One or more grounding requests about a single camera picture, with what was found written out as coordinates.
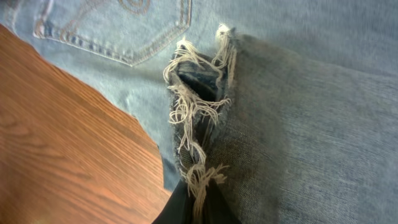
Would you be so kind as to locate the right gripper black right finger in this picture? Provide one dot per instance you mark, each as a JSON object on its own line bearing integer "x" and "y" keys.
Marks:
{"x": 215, "y": 208}

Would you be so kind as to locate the medium blue denim jeans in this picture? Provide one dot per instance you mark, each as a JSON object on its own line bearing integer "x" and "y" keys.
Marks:
{"x": 289, "y": 106}

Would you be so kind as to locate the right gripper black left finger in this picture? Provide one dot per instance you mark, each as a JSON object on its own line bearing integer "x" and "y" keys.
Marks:
{"x": 178, "y": 209}

